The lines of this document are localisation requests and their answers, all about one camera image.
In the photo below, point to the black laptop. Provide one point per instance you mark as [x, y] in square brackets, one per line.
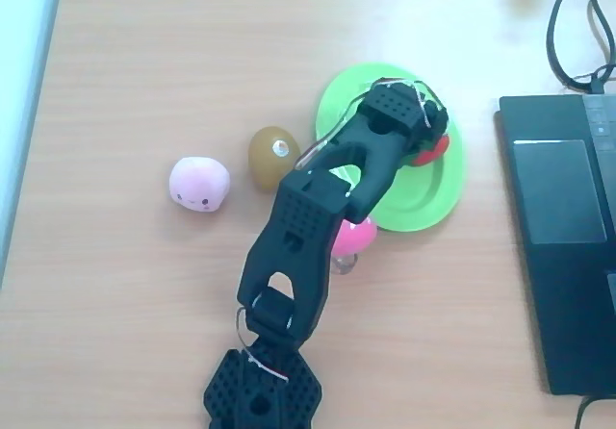
[553, 208]

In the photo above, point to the pink strawberry squishy toy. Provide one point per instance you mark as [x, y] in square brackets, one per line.
[358, 236]

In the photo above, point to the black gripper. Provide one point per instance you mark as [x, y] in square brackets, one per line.
[437, 122]

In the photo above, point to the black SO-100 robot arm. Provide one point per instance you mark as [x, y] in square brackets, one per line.
[298, 222]

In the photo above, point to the brown kiwi toy with sticker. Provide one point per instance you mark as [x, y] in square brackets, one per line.
[269, 159]

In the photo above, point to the red strawberry toy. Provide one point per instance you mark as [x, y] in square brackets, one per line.
[435, 151]

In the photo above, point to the clear suction cup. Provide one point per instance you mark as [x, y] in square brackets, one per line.
[344, 264]

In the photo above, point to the pink plush peach toy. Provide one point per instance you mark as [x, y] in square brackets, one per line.
[199, 184]

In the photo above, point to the green plastic plate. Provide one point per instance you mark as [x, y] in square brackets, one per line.
[414, 203]

